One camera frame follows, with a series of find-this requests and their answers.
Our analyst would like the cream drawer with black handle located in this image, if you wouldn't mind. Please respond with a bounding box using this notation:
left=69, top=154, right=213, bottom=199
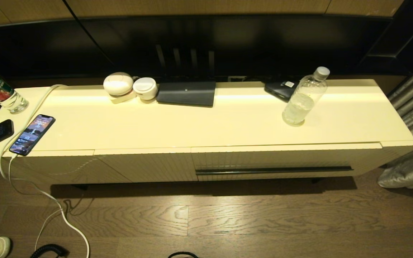
left=191, top=143, right=383, bottom=181

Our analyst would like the clear bottle with grey cap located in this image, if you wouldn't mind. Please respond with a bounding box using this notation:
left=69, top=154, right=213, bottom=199
left=282, top=66, right=331, bottom=126

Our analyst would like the cream ribbed cabinet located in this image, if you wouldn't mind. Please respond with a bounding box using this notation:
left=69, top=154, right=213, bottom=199
left=0, top=78, right=413, bottom=186

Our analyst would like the dark grey flat router box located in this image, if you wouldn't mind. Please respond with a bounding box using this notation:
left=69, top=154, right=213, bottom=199
left=156, top=81, right=217, bottom=108

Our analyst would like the white round jar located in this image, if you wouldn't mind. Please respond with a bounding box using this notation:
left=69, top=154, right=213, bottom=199
left=133, top=77, right=158, bottom=101

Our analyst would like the black box with white sticker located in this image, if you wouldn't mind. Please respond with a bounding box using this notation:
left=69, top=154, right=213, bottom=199
left=264, top=80, right=300, bottom=103

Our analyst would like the black flat television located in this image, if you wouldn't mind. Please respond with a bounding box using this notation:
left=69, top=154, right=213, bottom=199
left=0, top=14, right=393, bottom=80

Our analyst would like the white oval speaker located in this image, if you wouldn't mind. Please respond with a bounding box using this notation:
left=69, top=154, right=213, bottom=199
left=103, top=72, right=134, bottom=96

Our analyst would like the black smartphone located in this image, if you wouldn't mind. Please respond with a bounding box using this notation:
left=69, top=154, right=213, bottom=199
left=9, top=114, right=56, bottom=157

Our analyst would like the water bottle with green-red label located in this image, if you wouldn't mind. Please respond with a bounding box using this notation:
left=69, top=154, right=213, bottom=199
left=0, top=63, right=29, bottom=114

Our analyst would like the thick white power cable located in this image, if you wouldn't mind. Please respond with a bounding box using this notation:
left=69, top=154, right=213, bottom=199
left=0, top=83, right=90, bottom=258

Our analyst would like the thin black wall cable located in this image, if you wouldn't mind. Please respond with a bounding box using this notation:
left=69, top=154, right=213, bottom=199
left=62, top=0, right=117, bottom=68

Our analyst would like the black coiled cable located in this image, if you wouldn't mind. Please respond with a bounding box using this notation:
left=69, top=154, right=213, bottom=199
left=30, top=244, right=69, bottom=258

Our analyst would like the thin white charging cable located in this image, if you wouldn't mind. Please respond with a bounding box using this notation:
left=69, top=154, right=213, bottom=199
left=7, top=154, right=63, bottom=251

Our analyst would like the dark wooden wall frame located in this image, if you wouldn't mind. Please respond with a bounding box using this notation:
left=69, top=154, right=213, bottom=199
left=357, top=0, right=413, bottom=76

